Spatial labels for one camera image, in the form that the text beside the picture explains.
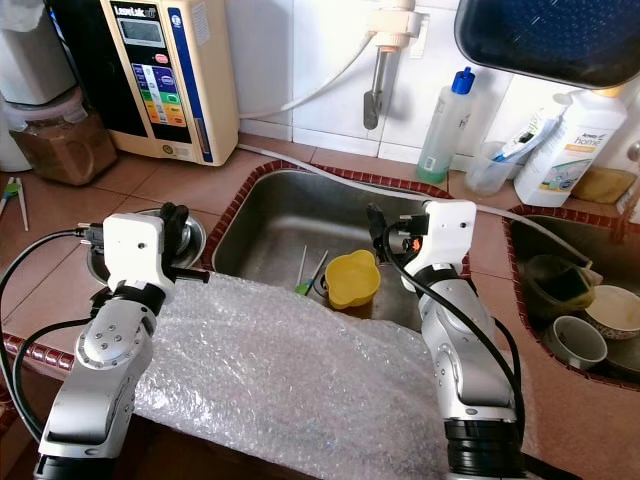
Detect yellow plastic bowl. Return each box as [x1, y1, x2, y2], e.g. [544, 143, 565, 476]
[324, 249, 382, 310]

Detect green clip training chopsticks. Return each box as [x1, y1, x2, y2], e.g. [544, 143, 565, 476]
[3, 177, 31, 233]
[295, 245, 331, 297]

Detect cream water ionizer appliance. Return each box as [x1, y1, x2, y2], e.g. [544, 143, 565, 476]
[50, 0, 241, 166]

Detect clear bottle blue cap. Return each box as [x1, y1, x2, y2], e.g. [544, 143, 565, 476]
[416, 66, 478, 186]

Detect brown filled plastic jar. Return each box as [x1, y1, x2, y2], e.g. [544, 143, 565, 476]
[8, 95, 119, 188]

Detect green translucent cup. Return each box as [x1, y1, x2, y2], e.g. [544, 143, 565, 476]
[520, 254, 603, 323]

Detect white blue tube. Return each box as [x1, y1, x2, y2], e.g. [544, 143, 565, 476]
[495, 105, 566, 164]

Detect clear bubble wrap sheet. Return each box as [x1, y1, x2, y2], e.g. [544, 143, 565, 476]
[135, 275, 541, 480]

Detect white canister green band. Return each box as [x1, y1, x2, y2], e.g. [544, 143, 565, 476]
[0, 98, 26, 173]

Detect white detergent bottle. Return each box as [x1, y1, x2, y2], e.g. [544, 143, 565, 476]
[513, 88, 629, 209]

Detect white plastic appliance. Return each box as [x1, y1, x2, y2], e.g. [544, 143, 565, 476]
[0, 0, 76, 104]

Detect grey white rimmed cup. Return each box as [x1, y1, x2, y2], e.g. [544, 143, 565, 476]
[545, 315, 610, 372]

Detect yellow sponge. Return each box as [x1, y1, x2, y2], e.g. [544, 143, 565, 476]
[573, 165, 638, 207]

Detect white bowl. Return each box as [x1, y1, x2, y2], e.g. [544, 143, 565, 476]
[585, 285, 640, 343]

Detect black tray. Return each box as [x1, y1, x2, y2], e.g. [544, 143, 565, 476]
[454, 0, 640, 91]

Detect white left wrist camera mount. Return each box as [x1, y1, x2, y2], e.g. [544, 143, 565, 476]
[103, 212, 173, 296]

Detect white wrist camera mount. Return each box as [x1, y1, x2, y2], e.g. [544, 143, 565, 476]
[422, 200, 479, 279]
[103, 212, 173, 296]

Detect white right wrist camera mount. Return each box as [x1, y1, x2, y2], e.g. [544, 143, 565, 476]
[422, 200, 479, 279]

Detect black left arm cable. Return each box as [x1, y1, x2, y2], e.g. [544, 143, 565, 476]
[0, 225, 109, 446]

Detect grey water hose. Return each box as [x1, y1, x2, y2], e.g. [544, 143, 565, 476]
[238, 143, 596, 241]

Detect white water hose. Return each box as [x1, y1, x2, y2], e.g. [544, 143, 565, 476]
[238, 33, 391, 123]

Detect cream steel wall faucet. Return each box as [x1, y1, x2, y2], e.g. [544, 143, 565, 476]
[363, 0, 431, 132]

